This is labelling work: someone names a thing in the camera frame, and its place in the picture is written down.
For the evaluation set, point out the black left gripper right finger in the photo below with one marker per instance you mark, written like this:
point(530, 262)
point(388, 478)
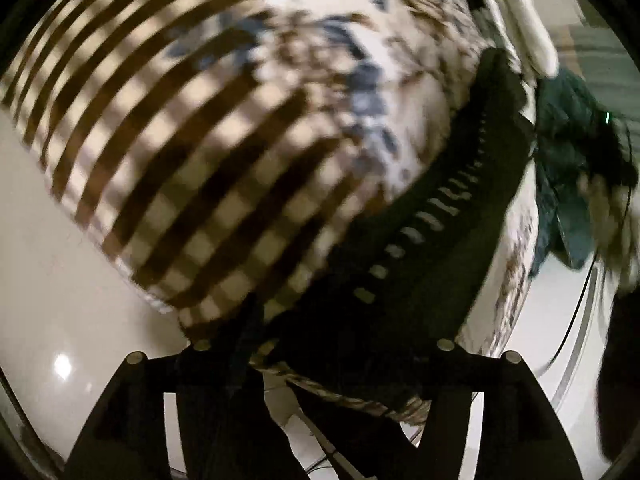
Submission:
point(521, 437)

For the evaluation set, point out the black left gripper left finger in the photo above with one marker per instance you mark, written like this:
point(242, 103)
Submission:
point(225, 427)

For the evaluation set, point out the black striped sweater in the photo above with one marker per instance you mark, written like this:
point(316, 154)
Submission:
point(402, 279)

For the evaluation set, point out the dark green plush blanket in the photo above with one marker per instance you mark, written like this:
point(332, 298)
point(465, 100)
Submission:
point(575, 137)

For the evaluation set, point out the floral bedspread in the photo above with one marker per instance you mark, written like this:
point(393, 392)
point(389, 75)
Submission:
point(216, 151)

